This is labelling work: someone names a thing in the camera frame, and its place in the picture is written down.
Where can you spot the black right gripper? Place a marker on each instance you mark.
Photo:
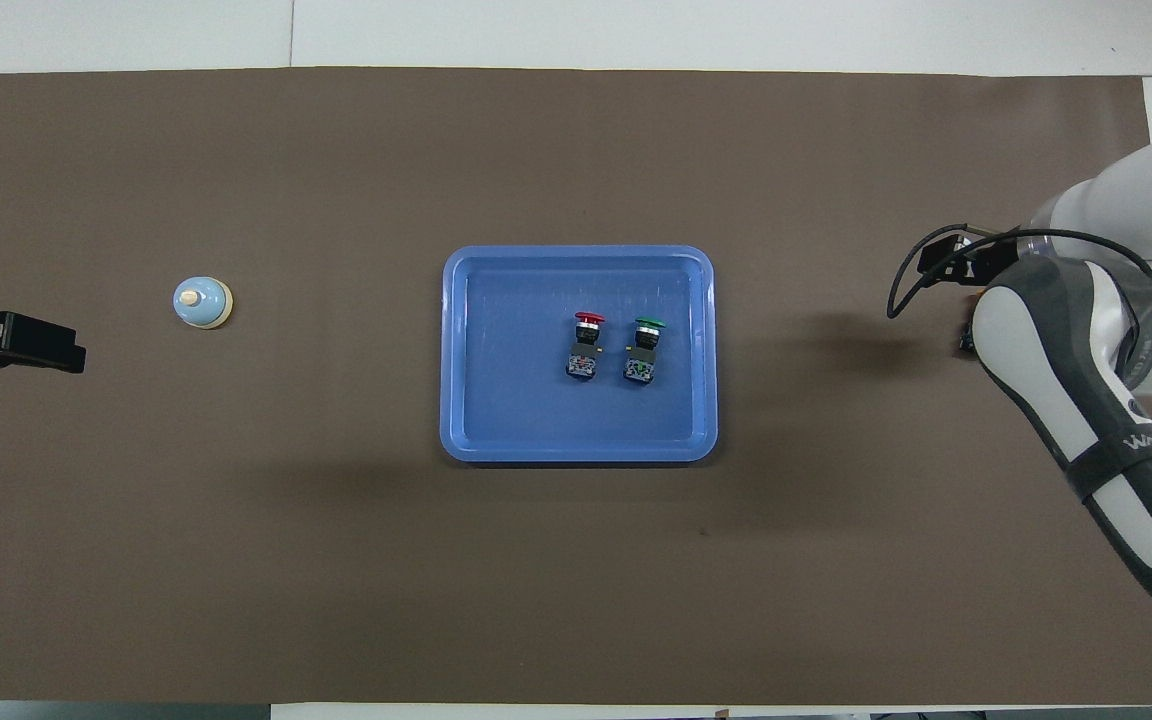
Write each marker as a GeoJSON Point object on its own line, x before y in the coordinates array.
{"type": "Point", "coordinates": [966, 260]}

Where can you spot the green push button switch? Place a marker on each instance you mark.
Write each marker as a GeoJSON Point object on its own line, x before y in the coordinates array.
{"type": "Point", "coordinates": [643, 360]}

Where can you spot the red push button switch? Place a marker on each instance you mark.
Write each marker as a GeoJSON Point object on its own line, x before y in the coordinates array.
{"type": "Point", "coordinates": [586, 355]}

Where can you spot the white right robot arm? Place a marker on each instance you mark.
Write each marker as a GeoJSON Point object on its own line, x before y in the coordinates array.
{"type": "Point", "coordinates": [1056, 360]}

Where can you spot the blue plastic tray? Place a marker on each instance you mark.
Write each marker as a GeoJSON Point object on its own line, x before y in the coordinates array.
{"type": "Point", "coordinates": [516, 400]}

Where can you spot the brown table mat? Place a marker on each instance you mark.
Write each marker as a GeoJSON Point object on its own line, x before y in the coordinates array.
{"type": "Point", "coordinates": [236, 550]}

